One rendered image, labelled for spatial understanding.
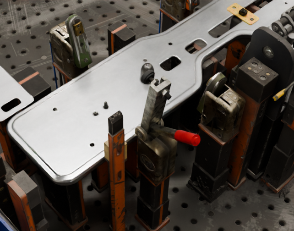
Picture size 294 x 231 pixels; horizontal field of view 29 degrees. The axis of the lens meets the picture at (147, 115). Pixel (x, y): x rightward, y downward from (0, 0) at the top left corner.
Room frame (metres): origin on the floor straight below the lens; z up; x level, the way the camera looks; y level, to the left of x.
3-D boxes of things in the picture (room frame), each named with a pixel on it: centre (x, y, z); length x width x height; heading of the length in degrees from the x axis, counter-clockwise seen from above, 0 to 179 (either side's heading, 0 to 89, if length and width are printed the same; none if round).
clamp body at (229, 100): (0.78, -0.17, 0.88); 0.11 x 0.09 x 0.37; 45
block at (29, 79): (0.88, 0.28, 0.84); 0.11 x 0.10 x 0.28; 45
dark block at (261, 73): (0.81, -0.23, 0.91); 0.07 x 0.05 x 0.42; 45
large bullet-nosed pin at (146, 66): (0.89, 0.00, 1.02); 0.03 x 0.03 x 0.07
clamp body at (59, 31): (0.98, 0.20, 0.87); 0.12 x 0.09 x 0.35; 45
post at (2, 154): (0.83, 0.34, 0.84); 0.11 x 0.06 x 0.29; 45
